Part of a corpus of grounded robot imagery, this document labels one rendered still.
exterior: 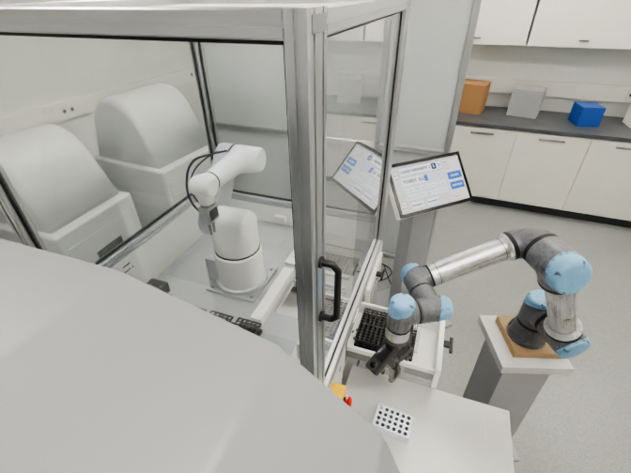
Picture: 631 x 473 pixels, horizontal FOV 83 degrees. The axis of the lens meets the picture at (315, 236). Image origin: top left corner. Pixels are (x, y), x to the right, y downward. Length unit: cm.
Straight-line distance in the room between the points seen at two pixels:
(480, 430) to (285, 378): 121
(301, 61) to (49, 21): 48
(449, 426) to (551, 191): 328
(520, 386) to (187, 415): 171
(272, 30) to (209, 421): 49
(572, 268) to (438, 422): 68
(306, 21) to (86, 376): 48
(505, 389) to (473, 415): 42
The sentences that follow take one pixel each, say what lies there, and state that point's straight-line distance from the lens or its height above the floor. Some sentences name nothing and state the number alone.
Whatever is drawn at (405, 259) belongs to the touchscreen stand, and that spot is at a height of 54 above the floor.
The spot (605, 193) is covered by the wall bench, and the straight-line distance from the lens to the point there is 448.
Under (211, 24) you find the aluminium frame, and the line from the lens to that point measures 64.
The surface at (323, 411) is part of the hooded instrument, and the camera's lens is 37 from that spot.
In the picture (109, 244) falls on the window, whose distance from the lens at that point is 110.
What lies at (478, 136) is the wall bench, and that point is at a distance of 411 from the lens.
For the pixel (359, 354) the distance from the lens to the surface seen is 144.
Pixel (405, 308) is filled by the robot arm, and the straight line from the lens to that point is 108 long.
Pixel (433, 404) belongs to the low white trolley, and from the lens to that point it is 151.
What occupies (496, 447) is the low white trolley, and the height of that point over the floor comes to 76.
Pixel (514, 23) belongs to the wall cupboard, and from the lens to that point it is 428.
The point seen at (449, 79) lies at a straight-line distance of 269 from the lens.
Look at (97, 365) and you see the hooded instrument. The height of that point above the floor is 176.
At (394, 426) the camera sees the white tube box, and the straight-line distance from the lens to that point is 139.
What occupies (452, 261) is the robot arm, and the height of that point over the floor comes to 128.
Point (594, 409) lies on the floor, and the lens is 280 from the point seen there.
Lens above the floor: 201
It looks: 35 degrees down
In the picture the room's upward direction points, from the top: 1 degrees counter-clockwise
